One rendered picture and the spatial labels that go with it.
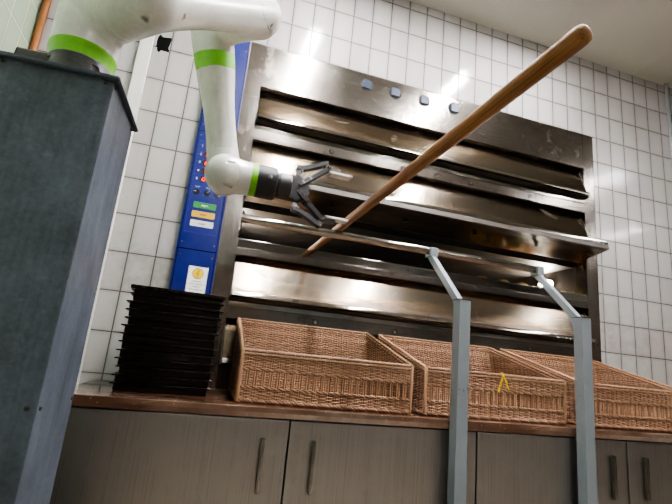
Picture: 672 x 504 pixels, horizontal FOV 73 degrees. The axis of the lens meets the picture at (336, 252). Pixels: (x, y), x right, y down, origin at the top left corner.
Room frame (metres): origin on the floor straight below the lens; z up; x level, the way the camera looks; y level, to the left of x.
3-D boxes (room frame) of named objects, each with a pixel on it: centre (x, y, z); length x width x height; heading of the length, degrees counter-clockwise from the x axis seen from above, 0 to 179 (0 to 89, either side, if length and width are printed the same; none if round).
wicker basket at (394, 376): (1.67, 0.04, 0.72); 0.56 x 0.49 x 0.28; 104
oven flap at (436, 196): (2.08, -0.45, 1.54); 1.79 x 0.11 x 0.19; 106
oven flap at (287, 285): (2.08, -0.45, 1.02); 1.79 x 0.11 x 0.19; 106
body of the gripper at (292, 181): (1.22, 0.14, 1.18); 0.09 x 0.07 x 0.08; 106
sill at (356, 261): (2.11, -0.45, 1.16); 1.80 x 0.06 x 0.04; 106
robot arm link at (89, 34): (0.84, 0.56, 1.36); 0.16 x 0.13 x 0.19; 64
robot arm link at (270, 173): (1.20, 0.21, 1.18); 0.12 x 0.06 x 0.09; 16
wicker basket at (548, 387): (1.83, -0.54, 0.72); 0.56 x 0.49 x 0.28; 104
